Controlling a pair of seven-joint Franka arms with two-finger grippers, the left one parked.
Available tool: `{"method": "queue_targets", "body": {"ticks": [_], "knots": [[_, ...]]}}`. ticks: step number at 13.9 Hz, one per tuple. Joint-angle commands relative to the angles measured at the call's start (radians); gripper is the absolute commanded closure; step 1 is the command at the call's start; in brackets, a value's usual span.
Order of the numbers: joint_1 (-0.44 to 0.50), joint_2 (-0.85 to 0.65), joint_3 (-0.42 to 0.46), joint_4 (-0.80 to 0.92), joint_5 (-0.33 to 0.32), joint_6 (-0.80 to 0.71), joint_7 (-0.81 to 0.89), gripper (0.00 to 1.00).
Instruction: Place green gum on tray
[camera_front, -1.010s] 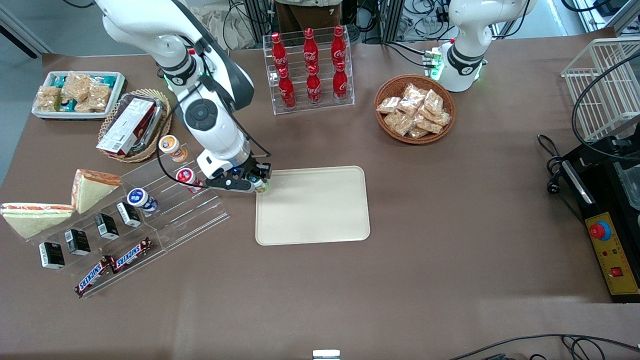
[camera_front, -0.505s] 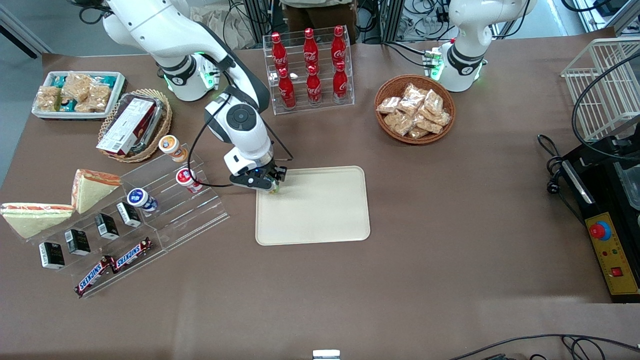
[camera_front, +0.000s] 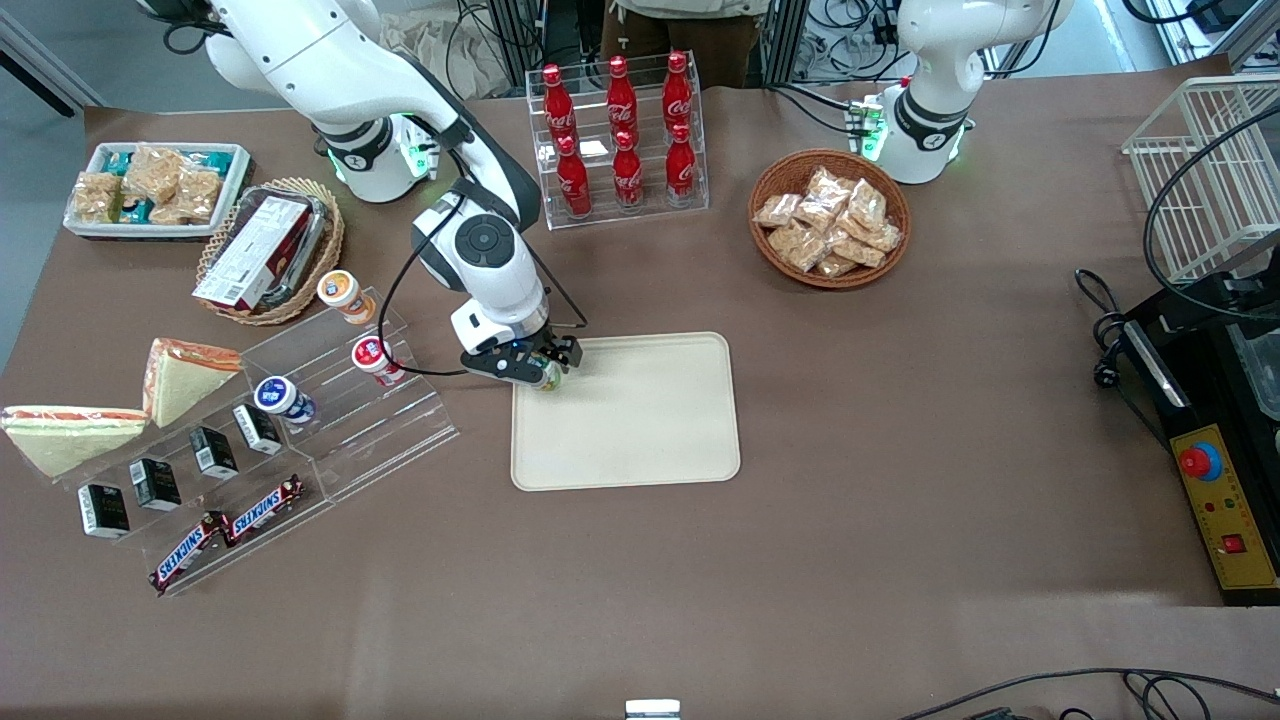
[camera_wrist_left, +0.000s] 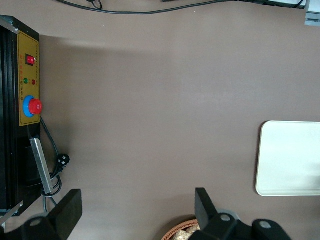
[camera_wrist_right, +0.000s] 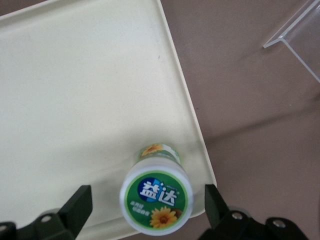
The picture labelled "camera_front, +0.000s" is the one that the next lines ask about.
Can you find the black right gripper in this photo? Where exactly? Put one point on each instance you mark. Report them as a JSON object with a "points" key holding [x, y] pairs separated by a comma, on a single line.
{"points": [[553, 349]]}

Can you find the green gum bottle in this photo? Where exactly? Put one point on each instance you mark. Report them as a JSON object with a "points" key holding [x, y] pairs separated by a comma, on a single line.
{"points": [[550, 378]]}

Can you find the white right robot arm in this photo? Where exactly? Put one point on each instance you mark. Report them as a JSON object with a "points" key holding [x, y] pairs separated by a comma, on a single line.
{"points": [[480, 240]]}

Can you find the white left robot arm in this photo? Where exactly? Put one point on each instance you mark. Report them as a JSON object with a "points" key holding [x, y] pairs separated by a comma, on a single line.
{"points": [[950, 70]]}

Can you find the beige plastic tray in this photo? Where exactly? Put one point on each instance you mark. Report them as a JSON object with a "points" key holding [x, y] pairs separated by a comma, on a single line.
{"points": [[625, 420]]}

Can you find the red gum bottle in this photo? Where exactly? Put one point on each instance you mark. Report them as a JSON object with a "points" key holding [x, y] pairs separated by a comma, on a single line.
{"points": [[377, 360]]}

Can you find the clear acrylic stepped gum stand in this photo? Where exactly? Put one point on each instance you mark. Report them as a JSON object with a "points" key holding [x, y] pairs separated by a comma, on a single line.
{"points": [[370, 430]]}

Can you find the orange gum bottle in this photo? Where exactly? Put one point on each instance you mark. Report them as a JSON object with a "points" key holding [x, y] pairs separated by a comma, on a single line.
{"points": [[345, 295]]}

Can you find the blue gum bottle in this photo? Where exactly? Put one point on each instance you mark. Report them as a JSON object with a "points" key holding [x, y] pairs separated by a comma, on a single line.
{"points": [[283, 397]]}

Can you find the clear acrylic bottle rack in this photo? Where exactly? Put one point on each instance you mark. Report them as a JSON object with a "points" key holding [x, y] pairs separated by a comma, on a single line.
{"points": [[650, 215]]}

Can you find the red cola bottle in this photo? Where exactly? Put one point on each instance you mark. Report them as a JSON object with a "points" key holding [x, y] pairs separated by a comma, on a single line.
{"points": [[677, 92], [681, 168], [558, 105], [621, 98], [627, 176], [573, 182]]}

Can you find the oval light wicker basket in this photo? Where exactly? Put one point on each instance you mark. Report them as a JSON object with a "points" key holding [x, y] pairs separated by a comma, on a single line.
{"points": [[325, 260]]}

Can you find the white connector block green light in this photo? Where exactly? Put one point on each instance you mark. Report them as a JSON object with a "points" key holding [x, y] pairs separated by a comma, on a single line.
{"points": [[866, 125], [420, 150]]}

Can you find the clear bagged cracker pack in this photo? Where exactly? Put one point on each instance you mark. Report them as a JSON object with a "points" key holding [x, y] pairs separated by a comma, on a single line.
{"points": [[836, 266], [860, 251], [778, 210], [828, 188], [800, 247], [887, 238], [866, 203]]}

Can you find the small black drink carton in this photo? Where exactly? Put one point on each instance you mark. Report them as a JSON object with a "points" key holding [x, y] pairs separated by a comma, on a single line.
{"points": [[258, 428], [214, 452], [155, 483], [103, 510]]}

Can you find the round brown wicker basket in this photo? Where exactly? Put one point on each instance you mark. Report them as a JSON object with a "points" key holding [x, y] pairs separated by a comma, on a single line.
{"points": [[780, 170]]}

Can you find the red and white carton box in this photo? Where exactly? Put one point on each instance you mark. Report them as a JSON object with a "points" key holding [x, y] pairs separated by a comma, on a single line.
{"points": [[255, 255]]}

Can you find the clear acrylic stepped snack stand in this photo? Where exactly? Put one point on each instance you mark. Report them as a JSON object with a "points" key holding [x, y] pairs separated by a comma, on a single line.
{"points": [[250, 480]]}

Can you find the Snickers chocolate bar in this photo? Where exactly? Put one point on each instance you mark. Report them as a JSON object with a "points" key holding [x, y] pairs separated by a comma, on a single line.
{"points": [[262, 508], [187, 550]]}

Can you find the person in beige jacket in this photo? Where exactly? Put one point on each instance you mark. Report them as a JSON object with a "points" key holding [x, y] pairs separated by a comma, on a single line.
{"points": [[690, 35]]}

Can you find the triangular wrapped sandwich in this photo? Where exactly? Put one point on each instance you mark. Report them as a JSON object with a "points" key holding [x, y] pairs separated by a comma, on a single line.
{"points": [[185, 378], [70, 437]]}

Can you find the white rectangular snack bin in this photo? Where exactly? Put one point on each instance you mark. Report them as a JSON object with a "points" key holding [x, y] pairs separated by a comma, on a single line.
{"points": [[235, 175]]}

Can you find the bagged rice cracker snack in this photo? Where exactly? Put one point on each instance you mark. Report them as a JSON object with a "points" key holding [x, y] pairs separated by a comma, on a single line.
{"points": [[153, 170], [98, 195], [195, 192]]}

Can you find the teal snack packet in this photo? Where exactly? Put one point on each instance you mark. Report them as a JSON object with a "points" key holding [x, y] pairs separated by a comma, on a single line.
{"points": [[118, 160], [210, 158]]}

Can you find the red emergency stop button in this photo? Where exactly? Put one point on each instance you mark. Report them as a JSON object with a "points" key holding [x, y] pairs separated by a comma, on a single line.
{"points": [[1199, 461]]}

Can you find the black control box yellow panel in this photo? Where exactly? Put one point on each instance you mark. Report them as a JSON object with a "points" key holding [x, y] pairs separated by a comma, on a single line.
{"points": [[1225, 400]]}

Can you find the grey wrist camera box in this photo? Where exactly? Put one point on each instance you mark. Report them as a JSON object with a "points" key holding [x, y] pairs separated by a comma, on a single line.
{"points": [[495, 367]]}

